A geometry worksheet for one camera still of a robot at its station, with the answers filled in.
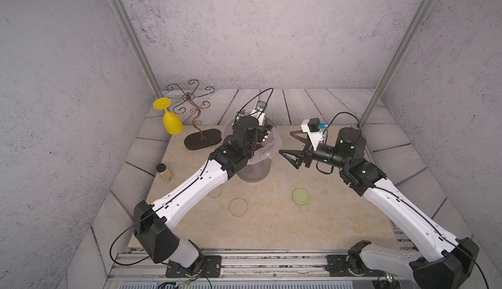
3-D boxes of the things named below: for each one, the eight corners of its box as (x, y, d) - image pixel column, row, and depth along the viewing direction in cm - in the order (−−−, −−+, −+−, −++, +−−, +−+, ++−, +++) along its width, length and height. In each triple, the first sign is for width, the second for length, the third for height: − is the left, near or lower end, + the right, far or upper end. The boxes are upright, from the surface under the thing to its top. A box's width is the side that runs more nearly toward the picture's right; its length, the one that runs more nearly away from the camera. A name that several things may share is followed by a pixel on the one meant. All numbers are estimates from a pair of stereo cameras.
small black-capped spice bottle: (161, 177, 100) (153, 166, 93) (168, 172, 102) (160, 161, 95) (168, 184, 98) (161, 173, 90) (175, 179, 99) (168, 168, 92)
